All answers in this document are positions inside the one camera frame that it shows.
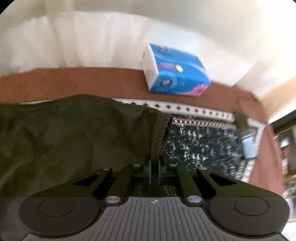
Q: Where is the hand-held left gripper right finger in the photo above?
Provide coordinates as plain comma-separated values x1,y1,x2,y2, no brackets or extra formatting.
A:
158,159,264,206

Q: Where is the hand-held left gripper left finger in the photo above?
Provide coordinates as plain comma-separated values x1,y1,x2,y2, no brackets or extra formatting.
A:
46,159,152,206

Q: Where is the dark green jacket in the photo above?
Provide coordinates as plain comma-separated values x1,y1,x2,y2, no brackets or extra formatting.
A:
0,94,173,200

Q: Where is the navy patterned blanket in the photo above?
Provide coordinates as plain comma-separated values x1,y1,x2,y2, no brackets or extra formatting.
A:
20,98,266,183

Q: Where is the blue tissue pack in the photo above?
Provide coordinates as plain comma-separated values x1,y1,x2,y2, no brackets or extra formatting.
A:
142,43,211,97

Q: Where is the white sheer curtain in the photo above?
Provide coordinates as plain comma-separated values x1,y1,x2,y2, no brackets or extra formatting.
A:
0,7,273,100

